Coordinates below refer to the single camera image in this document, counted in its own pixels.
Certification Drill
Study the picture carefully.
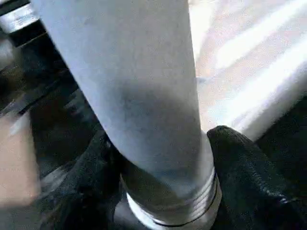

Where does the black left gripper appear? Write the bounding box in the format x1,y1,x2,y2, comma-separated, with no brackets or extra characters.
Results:
0,30,78,115

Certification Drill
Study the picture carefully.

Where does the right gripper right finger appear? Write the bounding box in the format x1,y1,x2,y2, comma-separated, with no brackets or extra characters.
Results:
206,126,307,230

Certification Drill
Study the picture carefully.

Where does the white plastic table top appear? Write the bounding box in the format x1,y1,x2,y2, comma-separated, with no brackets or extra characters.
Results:
187,0,307,142

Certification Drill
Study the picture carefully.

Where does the white plastic table leg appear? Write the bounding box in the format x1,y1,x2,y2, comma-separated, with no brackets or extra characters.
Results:
31,0,224,230

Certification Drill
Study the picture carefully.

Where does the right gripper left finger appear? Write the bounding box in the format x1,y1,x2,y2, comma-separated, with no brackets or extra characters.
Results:
37,131,126,230

